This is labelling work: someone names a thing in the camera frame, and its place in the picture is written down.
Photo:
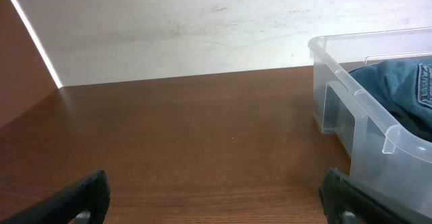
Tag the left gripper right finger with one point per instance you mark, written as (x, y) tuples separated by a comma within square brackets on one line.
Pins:
[(345, 200)]

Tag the clear plastic storage bin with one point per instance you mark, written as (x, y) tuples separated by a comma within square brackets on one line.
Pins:
[(384, 155)]

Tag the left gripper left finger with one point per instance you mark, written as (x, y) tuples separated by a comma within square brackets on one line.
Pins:
[(90, 194)]

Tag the dark blue jeans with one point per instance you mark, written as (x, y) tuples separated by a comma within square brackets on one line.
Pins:
[(403, 88)]

